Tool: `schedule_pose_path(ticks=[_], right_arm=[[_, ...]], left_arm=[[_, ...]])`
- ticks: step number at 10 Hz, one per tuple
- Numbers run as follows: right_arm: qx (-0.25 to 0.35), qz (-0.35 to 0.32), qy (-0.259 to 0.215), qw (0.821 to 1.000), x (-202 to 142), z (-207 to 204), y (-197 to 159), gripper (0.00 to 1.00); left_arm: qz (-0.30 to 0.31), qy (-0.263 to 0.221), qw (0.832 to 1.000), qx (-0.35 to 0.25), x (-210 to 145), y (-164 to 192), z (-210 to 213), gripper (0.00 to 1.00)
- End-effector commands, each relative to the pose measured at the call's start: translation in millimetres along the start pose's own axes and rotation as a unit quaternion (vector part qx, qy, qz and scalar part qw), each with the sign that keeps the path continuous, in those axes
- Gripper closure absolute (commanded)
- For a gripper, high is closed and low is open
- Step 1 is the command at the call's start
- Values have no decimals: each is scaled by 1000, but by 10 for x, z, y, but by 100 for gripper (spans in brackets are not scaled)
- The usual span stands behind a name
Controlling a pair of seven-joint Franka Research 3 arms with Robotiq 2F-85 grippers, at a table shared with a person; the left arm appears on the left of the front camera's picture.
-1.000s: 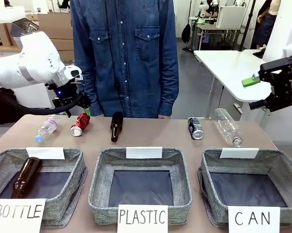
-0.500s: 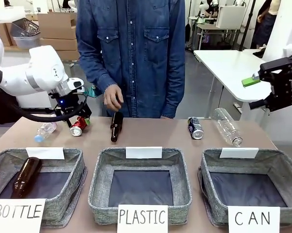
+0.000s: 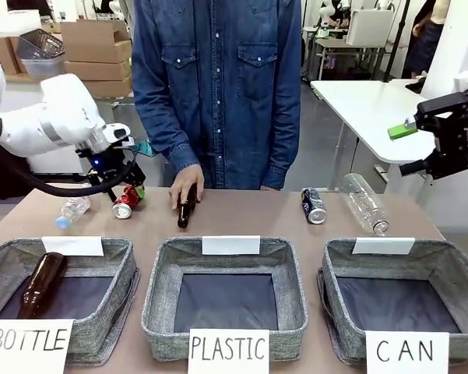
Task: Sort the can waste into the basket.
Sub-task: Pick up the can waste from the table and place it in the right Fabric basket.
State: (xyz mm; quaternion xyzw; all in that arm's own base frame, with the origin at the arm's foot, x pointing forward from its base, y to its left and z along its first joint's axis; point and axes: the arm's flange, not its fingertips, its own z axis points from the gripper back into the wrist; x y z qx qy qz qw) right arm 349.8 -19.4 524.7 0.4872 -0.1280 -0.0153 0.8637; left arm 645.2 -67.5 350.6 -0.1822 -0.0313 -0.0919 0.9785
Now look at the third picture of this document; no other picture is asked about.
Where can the large clear plastic bottle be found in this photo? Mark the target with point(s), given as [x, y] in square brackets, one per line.
[364, 204]

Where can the small cardboard box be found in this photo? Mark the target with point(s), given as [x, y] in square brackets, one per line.
[8, 54]

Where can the dark blue can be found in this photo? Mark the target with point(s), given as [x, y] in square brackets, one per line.
[313, 206]

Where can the teal flat object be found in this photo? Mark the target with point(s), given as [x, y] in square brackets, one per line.
[145, 148]

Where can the crushed red can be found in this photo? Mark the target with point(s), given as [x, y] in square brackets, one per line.
[126, 204]

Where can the person's left forearm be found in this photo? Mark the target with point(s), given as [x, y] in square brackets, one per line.
[284, 148]

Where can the white table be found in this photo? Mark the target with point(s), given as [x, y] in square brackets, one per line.
[366, 113]

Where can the grey fabric basket can label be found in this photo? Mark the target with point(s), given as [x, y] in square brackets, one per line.
[335, 311]

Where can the clear plastic crate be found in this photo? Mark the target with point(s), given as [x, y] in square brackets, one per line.
[41, 50]

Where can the brown glass bottle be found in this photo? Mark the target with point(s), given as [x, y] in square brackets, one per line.
[41, 284]
[186, 212]

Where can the paper sign CAN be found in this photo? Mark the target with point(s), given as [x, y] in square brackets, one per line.
[407, 350]

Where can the paper sign BOTTLE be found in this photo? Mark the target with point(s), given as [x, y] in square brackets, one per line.
[27, 343]

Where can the grey fabric basket plastic label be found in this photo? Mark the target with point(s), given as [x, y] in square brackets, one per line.
[163, 311]

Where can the small plastic bottle blue cap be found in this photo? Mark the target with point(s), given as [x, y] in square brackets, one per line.
[74, 209]

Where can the blank white card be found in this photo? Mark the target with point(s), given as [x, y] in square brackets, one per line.
[383, 245]
[73, 245]
[231, 245]

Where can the person's right hand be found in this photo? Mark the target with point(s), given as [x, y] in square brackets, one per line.
[185, 185]

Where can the background person dark clothes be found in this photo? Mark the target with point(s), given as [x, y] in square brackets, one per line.
[424, 43]

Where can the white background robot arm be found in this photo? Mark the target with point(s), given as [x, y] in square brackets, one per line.
[329, 13]

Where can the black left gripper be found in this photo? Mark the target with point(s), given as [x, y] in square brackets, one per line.
[115, 169]

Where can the large open cardboard box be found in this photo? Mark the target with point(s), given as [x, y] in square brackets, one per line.
[95, 41]

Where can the grey fabric basket bottle label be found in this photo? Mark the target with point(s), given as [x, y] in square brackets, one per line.
[109, 311]

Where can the white square box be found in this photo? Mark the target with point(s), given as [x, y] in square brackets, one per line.
[371, 27]

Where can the grey background table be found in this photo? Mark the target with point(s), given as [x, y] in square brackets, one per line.
[350, 46]

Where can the paper sign PLASTIC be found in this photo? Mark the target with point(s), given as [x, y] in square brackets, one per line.
[228, 348]

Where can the person in denim shirt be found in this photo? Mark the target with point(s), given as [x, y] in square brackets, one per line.
[218, 85]

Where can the flat cardboard box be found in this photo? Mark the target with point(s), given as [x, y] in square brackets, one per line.
[99, 71]
[109, 88]

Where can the person's right forearm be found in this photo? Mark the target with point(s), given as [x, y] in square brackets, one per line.
[167, 132]

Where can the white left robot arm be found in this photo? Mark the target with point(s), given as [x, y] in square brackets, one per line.
[62, 113]

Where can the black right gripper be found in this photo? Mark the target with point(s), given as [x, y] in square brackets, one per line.
[455, 128]

